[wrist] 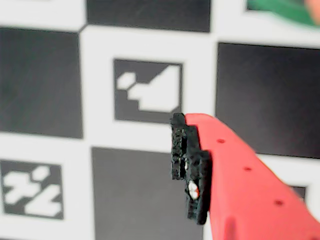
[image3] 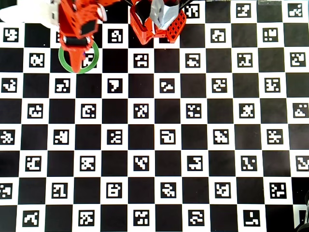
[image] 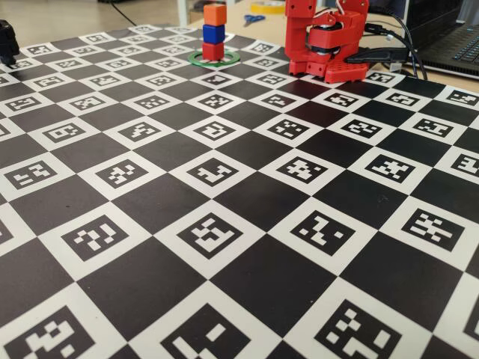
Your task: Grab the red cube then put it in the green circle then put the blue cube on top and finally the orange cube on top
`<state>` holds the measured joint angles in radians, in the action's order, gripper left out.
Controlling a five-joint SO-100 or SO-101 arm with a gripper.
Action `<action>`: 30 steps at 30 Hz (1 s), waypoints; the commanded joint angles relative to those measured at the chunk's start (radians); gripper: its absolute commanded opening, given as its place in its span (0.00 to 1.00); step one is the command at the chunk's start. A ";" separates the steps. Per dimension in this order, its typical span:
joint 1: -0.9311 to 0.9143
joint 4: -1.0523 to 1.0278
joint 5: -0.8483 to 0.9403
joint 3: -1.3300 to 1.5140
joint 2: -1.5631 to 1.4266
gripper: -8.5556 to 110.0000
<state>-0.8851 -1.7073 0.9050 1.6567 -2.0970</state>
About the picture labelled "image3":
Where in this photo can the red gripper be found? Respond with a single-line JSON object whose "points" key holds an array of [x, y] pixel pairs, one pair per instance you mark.
{"points": [[76, 41]]}

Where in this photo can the red robot arm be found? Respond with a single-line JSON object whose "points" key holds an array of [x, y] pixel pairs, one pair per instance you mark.
{"points": [[142, 33]]}

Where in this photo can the black white marker board mat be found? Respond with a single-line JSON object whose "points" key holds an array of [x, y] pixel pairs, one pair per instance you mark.
{"points": [[169, 116]]}

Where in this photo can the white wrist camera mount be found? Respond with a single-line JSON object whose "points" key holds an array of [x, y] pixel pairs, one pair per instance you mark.
{"points": [[29, 12]]}

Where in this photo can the grey duct tape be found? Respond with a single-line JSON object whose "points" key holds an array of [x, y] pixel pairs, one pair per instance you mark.
{"points": [[161, 14]]}

